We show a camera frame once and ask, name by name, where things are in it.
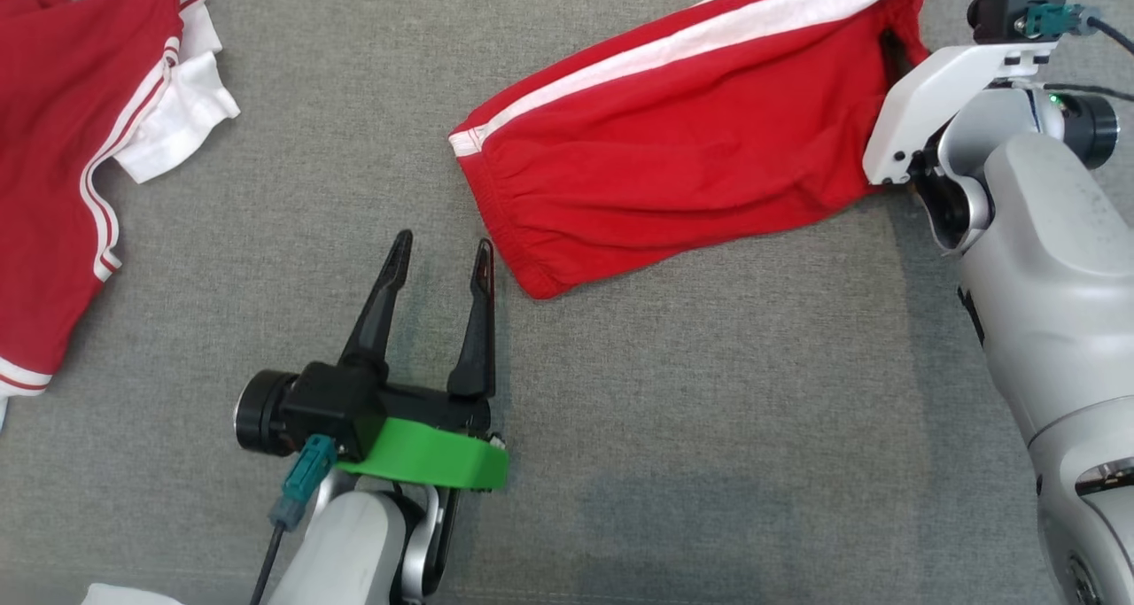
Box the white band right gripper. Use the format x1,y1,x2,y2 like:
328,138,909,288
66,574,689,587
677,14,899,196
862,43,1060,187

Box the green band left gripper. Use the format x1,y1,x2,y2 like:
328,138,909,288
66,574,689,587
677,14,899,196
337,229,510,491

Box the red shorts with white stripe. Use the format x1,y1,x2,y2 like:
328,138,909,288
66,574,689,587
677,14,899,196
448,0,931,301

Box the red jersey with white sleeves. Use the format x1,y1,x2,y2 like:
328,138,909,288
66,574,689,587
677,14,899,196
0,0,241,429

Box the grey fabric sofa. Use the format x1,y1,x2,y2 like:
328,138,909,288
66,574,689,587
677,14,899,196
0,0,1134,605

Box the right teal plug black cable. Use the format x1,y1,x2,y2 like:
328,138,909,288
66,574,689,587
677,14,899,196
1014,4,1134,103

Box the teal plug black cable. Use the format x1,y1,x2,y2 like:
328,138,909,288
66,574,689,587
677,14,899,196
1014,4,1134,103
250,437,339,605

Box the left teal plug black cable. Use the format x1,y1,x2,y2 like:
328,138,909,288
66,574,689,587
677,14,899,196
250,437,339,605

